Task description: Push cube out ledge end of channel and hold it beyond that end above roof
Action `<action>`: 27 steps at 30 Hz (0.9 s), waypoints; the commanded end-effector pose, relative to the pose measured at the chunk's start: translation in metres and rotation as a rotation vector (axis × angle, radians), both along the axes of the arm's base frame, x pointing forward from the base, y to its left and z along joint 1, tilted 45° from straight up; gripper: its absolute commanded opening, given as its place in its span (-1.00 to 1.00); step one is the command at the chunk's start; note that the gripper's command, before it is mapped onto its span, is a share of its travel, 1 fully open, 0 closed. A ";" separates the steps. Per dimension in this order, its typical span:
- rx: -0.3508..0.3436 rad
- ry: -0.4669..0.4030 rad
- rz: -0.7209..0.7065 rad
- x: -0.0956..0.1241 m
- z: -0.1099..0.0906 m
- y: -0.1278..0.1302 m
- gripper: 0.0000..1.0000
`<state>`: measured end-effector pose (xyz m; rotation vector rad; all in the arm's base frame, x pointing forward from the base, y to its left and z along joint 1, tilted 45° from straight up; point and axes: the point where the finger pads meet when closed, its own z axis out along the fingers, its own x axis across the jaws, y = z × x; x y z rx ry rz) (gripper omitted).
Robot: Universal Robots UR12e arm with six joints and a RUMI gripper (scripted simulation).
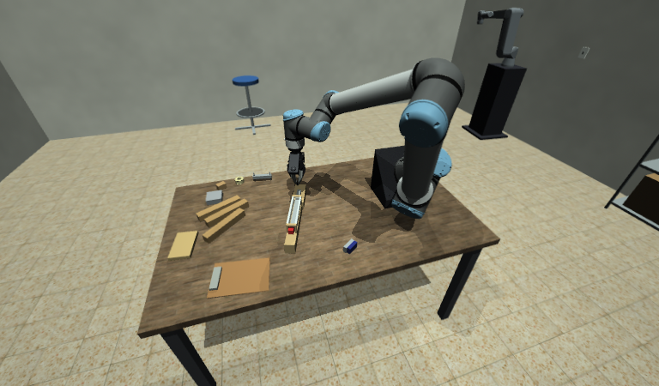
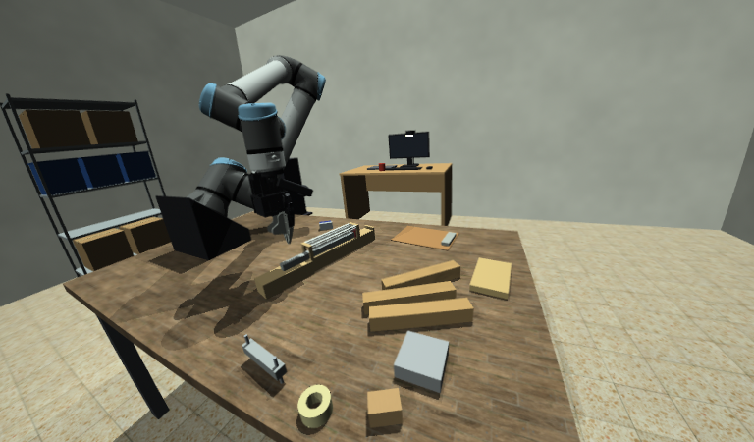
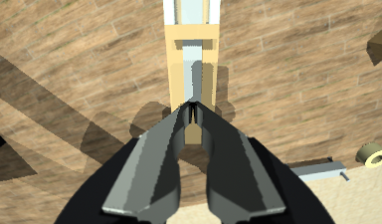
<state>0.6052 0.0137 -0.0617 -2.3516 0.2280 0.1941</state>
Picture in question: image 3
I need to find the pale grey bar with small pegs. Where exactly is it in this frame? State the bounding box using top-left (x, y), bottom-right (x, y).
top-left (290, 156), bottom-right (350, 182)

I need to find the pale yellow tape roll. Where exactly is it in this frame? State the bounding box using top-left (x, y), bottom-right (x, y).
top-left (356, 142), bottom-right (382, 168)

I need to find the long tan wooden beam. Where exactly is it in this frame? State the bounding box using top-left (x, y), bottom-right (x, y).
top-left (368, 30), bottom-right (382, 60)

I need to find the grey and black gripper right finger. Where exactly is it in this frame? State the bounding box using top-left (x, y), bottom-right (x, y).
top-left (193, 102), bottom-right (335, 224)

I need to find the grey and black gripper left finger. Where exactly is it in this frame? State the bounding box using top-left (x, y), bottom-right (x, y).
top-left (54, 102), bottom-right (193, 224)

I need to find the grey square stick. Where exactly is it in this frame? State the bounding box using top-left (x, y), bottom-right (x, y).
top-left (182, 39), bottom-right (202, 103)

